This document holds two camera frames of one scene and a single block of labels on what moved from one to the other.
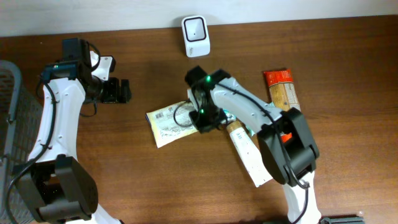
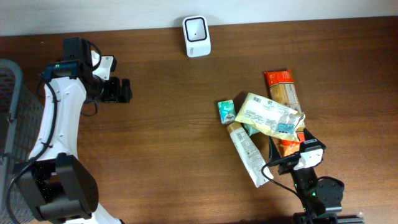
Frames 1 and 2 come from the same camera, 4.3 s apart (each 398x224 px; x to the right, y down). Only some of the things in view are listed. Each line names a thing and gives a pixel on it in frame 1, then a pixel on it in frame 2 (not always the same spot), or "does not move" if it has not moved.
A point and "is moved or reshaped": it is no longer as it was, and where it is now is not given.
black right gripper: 206,121 to 290,163
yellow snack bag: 171,123 is moved or reshaped
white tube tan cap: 249,153 does not move
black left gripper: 116,90 does not move
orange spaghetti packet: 283,92 does not move
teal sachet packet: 250,130 does not move
